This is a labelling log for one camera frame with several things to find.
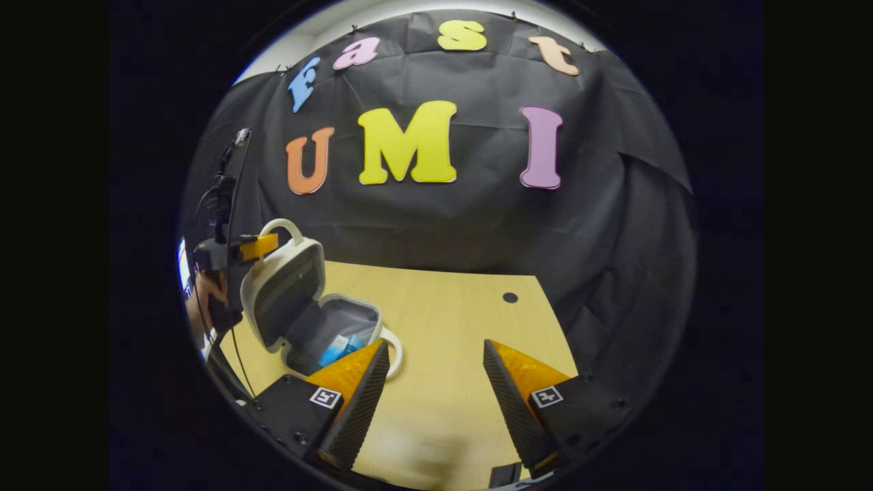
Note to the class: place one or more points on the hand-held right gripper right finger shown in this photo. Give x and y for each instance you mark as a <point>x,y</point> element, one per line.
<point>515,416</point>

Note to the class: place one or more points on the white suitcase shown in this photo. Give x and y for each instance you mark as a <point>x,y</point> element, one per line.
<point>283,286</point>

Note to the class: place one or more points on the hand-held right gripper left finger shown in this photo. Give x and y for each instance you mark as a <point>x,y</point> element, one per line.
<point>358,412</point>

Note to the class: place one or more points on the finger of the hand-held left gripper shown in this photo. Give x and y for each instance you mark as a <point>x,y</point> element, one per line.
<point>259,247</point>

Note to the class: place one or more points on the black stand pole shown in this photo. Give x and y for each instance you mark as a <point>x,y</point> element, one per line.
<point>243,157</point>

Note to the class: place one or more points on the blue white tube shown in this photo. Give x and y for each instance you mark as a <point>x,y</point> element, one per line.
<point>334,349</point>

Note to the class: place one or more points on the black backdrop cloth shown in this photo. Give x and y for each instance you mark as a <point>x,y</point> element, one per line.
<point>436,218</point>

